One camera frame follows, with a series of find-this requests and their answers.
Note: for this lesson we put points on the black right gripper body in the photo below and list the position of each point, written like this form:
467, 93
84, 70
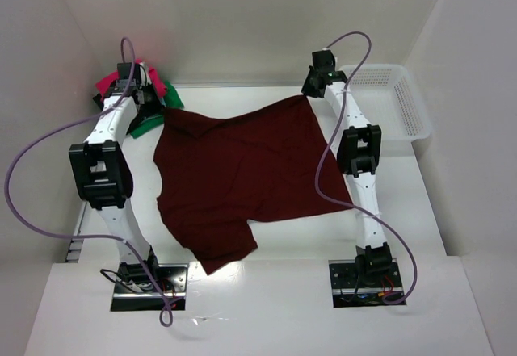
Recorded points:
311, 86

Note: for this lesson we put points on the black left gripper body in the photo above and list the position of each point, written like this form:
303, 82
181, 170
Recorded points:
149, 108

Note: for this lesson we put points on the dark red t shirt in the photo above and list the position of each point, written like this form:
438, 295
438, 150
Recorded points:
218, 175

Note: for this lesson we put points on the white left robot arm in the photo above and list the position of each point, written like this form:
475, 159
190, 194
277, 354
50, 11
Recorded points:
102, 175

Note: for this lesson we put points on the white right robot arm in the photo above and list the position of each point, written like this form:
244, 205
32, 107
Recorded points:
358, 157

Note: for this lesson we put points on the pink folded t shirt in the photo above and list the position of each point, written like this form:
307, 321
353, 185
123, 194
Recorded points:
153, 77

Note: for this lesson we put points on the black folded t shirt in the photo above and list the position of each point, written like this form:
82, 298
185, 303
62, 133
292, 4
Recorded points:
98, 100

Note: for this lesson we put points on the green folded t shirt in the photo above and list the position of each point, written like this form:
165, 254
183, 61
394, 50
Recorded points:
151, 113

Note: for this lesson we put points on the white plastic basket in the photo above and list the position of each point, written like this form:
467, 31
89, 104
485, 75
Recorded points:
389, 98

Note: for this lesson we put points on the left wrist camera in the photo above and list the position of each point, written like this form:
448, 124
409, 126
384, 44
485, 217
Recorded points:
143, 66

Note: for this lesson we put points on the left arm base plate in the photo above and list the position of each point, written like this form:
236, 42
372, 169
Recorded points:
135, 293

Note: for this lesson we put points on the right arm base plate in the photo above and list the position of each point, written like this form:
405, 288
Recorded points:
351, 291

